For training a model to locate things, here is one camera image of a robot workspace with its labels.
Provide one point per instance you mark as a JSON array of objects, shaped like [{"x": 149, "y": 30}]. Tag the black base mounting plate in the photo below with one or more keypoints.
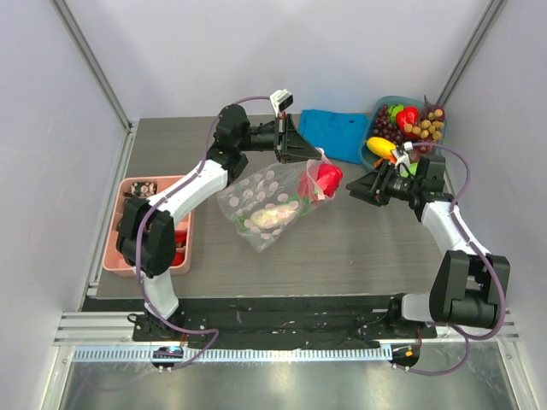
[{"x": 281, "y": 323}]

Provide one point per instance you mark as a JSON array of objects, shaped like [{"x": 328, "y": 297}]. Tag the green toy vegetable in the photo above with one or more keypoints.
[{"x": 394, "y": 109}]

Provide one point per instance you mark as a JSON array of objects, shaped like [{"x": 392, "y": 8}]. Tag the rose patterned dark cloth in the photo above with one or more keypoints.
[{"x": 143, "y": 189}]

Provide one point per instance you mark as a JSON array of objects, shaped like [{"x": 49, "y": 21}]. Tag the brown toy longan bunch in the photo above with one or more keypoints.
[{"x": 431, "y": 122}]

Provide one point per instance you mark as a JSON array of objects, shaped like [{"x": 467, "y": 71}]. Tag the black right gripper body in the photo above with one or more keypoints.
[{"x": 382, "y": 184}]

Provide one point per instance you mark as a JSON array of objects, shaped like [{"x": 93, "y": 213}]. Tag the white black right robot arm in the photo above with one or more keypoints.
[{"x": 470, "y": 287}]

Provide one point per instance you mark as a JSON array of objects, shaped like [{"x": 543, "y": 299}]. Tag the yellow toy mango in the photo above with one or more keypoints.
[{"x": 381, "y": 147}]

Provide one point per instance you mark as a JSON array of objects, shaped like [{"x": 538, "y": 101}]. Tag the aluminium frame rail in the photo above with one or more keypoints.
[{"x": 113, "y": 328}]

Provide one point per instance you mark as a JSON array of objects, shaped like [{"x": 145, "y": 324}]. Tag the blue folded cloth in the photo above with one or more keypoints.
[{"x": 339, "y": 135}]

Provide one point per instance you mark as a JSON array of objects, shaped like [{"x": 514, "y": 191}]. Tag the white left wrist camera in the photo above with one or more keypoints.
[{"x": 280, "y": 101}]

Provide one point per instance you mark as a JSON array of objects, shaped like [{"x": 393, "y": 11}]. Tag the green toy cucumber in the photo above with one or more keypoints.
[{"x": 413, "y": 168}]

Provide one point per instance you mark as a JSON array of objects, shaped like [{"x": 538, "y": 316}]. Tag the teal plastic fruit basket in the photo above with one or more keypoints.
[{"x": 367, "y": 157}]

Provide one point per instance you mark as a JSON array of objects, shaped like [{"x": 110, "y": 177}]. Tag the clear pink-dotted zip bag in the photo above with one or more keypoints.
[{"x": 273, "y": 185}]

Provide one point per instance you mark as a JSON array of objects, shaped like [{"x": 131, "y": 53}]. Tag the pink toy dragon fruit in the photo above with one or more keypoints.
[{"x": 319, "y": 182}]

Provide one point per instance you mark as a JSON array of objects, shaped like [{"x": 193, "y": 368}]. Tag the lower red folded cloth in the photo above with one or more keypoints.
[{"x": 179, "y": 259}]

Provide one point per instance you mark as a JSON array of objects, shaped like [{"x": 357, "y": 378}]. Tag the red toy bell pepper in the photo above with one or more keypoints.
[{"x": 407, "y": 120}]

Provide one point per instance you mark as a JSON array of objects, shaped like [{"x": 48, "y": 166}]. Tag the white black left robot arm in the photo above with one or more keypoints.
[{"x": 146, "y": 237}]

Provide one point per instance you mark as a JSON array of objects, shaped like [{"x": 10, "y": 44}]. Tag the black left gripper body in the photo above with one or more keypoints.
[{"x": 268, "y": 138}]

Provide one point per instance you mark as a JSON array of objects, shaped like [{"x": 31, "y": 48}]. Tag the purple toy grape bunch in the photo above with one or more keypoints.
[{"x": 385, "y": 128}]

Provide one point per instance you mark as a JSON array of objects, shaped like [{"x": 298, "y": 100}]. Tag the beige toy potato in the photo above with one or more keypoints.
[{"x": 274, "y": 215}]

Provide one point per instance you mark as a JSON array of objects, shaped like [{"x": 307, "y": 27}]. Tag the white slotted cable duct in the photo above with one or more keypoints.
[{"x": 156, "y": 353}]

